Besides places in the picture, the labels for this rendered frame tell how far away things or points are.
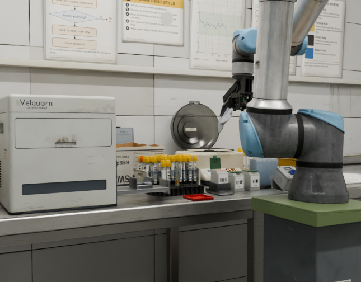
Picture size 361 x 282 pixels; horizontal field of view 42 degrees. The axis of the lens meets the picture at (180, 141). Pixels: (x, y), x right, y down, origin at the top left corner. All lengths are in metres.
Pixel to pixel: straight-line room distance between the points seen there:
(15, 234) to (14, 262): 0.73
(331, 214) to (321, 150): 0.18
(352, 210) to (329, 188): 0.09
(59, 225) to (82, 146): 0.21
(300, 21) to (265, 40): 0.25
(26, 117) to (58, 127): 0.08
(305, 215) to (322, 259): 0.13
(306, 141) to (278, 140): 0.07
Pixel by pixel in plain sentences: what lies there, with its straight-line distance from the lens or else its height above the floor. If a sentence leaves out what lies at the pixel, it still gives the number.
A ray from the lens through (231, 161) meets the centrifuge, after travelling 1.80.
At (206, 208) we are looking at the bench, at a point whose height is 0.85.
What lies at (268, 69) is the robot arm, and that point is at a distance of 1.17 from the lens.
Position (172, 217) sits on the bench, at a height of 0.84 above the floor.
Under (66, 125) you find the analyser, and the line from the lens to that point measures 1.25.
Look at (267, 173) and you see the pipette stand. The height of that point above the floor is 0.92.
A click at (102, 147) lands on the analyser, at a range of 1.28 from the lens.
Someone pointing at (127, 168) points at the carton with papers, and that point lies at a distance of 1.62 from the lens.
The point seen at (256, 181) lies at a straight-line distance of 1.61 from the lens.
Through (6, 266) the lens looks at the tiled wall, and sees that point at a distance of 1.94.
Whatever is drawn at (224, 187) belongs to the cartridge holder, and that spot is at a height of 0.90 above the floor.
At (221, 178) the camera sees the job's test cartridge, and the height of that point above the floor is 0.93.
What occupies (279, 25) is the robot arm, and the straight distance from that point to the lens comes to 1.17.
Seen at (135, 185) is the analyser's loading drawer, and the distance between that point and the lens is 1.35.
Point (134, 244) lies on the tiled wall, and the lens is 2.07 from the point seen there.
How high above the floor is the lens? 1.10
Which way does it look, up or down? 2 degrees down
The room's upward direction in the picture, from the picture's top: straight up
